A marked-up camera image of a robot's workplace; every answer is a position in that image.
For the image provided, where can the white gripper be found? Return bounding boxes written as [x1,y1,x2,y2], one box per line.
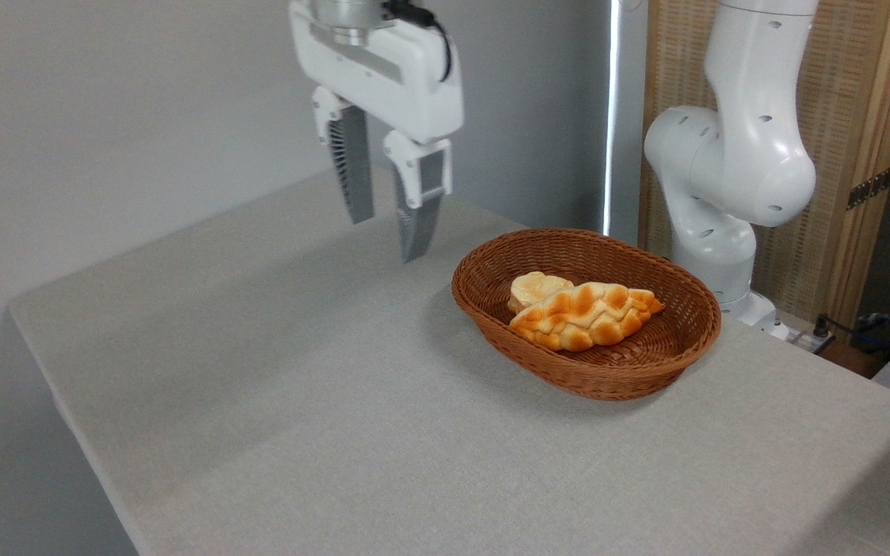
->
[288,0,465,264]

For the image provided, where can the long braided bread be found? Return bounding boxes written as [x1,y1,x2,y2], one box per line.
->
[508,282,665,353]

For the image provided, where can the small round bread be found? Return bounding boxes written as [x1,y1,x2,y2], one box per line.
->
[508,271,575,314]

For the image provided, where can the brown wicker basket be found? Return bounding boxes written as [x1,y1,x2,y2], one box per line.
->
[451,228,722,402]

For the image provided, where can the vertical white light strip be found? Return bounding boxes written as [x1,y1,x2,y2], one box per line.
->
[602,0,623,237]

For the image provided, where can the grey tablecloth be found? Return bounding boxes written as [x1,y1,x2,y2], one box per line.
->
[8,166,890,556]

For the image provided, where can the wooden woven folding screen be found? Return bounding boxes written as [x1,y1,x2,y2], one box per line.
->
[638,0,890,334]

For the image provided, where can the metal screen hinge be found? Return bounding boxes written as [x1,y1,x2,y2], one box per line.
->
[847,165,890,211]

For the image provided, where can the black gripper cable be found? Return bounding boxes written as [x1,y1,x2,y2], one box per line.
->
[383,0,453,83]

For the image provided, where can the black power plug cable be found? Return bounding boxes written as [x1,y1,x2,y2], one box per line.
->
[811,313,890,356]

